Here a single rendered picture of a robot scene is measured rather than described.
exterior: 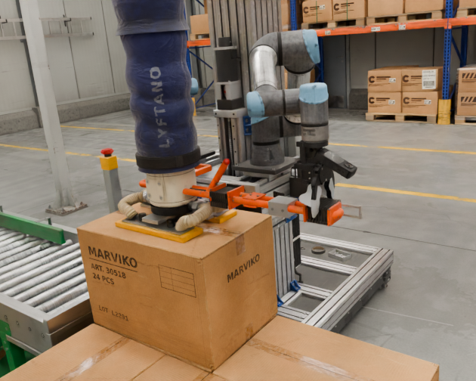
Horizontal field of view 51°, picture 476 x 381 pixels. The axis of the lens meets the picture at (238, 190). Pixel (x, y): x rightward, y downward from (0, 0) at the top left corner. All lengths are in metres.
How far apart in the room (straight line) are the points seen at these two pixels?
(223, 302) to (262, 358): 0.24
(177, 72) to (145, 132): 0.22
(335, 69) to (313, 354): 9.26
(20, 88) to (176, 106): 10.53
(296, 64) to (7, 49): 10.51
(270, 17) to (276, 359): 1.49
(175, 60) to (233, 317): 0.86
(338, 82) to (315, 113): 9.35
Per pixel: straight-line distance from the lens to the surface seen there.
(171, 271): 1.62
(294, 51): 1.77
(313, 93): 1.34
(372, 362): 1.73
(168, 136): 1.64
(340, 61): 10.64
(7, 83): 11.97
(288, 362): 1.72
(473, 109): 8.56
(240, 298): 1.72
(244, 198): 1.54
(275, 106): 1.44
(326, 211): 1.40
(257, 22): 2.32
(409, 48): 10.17
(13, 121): 11.84
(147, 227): 1.75
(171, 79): 1.63
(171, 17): 1.63
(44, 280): 2.59
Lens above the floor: 1.56
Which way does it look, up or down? 17 degrees down
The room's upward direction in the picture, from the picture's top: 5 degrees counter-clockwise
